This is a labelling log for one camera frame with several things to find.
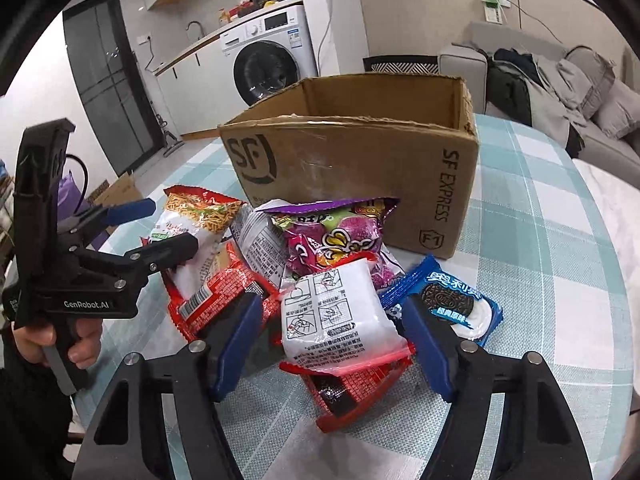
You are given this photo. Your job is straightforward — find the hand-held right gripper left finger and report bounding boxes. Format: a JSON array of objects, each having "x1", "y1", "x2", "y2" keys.
[{"x1": 72, "y1": 290, "x2": 266, "y2": 480}]

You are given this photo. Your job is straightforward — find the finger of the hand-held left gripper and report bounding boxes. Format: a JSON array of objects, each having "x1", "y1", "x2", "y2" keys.
[
  {"x1": 57, "y1": 198, "x2": 157, "y2": 248},
  {"x1": 65, "y1": 232, "x2": 200, "y2": 293}
]

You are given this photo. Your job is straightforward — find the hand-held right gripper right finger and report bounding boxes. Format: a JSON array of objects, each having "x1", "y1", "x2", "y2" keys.
[{"x1": 401, "y1": 296, "x2": 596, "y2": 480}]

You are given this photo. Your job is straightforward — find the orange noodle snack packet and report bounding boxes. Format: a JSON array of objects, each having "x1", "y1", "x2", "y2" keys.
[{"x1": 150, "y1": 185, "x2": 249, "y2": 301}]

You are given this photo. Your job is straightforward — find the blue cookie packet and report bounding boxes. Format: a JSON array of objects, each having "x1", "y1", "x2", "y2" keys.
[{"x1": 377, "y1": 255, "x2": 503, "y2": 348}]

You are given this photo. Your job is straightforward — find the silver white snack packet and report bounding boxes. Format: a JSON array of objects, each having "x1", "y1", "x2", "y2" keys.
[{"x1": 230, "y1": 199, "x2": 291, "y2": 291}]

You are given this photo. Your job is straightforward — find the white instruction-print noodle packet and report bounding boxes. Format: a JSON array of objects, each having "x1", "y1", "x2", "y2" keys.
[{"x1": 277, "y1": 256, "x2": 403, "y2": 376}]

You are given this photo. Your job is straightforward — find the purple candy packet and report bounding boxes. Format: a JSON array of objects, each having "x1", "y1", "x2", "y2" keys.
[{"x1": 255, "y1": 196, "x2": 406, "y2": 291}]

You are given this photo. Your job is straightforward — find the brown cardboard box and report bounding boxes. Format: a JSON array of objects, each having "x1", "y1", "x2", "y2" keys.
[{"x1": 218, "y1": 74, "x2": 480, "y2": 261}]

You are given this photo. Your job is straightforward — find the person's left forearm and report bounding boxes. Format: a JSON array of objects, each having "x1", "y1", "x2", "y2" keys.
[{"x1": 0, "y1": 345, "x2": 76, "y2": 480}]

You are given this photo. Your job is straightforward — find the person's left hand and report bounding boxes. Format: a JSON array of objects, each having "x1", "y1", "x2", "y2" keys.
[{"x1": 11, "y1": 321, "x2": 103, "y2": 368}]

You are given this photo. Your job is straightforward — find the cardboard box on floor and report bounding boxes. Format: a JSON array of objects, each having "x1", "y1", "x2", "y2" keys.
[{"x1": 85, "y1": 172, "x2": 143, "y2": 211}]

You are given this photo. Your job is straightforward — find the purple bag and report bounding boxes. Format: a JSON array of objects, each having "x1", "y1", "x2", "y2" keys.
[{"x1": 56, "y1": 170, "x2": 83, "y2": 221}]

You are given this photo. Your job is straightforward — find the grey floor mop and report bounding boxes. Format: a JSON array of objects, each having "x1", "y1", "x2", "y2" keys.
[{"x1": 154, "y1": 114, "x2": 187, "y2": 154}]

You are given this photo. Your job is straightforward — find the dark glass door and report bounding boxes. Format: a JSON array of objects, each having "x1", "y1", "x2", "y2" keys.
[{"x1": 62, "y1": 0, "x2": 168, "y2": 178}]

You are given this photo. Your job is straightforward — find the white kitchen counter cabinet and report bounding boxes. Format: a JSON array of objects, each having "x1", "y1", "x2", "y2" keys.
[{"x1": 154, "y1": 25, "x2": 237, "y2": 141}]

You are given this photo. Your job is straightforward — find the teal checked tablecloth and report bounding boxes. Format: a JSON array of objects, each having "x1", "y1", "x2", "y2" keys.
[{"x1": 75, "y1": 112, "x2": 636, "y2": 480}]

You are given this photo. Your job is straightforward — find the white washing machine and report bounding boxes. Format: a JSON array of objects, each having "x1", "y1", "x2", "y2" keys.
[{"x1": 220, "y1": 4, "x2": 319, "y2": 108}]

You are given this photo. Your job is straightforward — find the white marble side table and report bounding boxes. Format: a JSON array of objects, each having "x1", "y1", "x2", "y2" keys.
[{"x1": 572, "y1": 157, "x2": 640, "y2": 341}]

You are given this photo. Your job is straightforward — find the dark clothes pile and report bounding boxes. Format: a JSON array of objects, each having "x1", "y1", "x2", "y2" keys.
[{"x1": 486, "y1": 49, "x2": 586, "y2": 161}]

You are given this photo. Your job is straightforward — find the grey sofa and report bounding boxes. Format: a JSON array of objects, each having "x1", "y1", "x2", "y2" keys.
[{"x1": 437, "y1": 20, "x2": 640, "y2": 176}]

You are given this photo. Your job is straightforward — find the black white patterned basket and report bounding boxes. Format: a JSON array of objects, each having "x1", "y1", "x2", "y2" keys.
[{"x1": 362, "y1": 54, "x2": 441, "y2": 77}]

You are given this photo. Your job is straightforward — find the grey jacket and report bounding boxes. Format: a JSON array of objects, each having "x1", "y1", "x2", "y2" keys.
[{"x1": 530, "y1": 54, "x2": 592, "y2": 136}]

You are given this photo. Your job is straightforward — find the grey cushion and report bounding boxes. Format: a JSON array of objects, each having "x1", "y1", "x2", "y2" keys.
[
  {"x1": 592, "y1": 79, "x2": 640, "y2": 141},
  {"x1": 565, "y1": 46, "x2": 617, "y2": 118}
]

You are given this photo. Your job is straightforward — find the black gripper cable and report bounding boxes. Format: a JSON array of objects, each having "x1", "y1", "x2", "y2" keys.
[{"x1": 65, "y1": 154, "x2": 91, "y2": 207}]

